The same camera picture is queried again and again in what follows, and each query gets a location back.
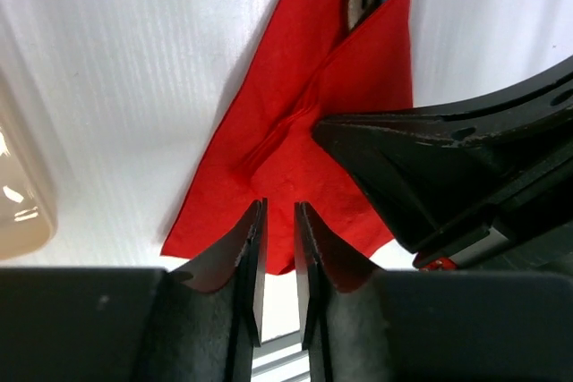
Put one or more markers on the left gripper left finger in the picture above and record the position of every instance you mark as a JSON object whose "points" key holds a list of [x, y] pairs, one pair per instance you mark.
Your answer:
{"points": [[199, 322]]}

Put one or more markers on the aluminium front rail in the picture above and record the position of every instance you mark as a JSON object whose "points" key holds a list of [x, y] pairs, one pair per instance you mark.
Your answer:
{"points": [[281, 359]]}

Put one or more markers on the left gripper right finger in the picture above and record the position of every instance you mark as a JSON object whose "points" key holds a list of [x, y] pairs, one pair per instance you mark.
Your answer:
{"points": [[360, 322]]}

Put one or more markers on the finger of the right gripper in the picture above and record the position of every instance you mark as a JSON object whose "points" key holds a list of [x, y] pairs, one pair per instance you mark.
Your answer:
{"points": [[514, 140]]}

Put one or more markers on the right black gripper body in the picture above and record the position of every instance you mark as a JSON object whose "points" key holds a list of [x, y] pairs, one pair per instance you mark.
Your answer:
{"points": [[489, 231]]}

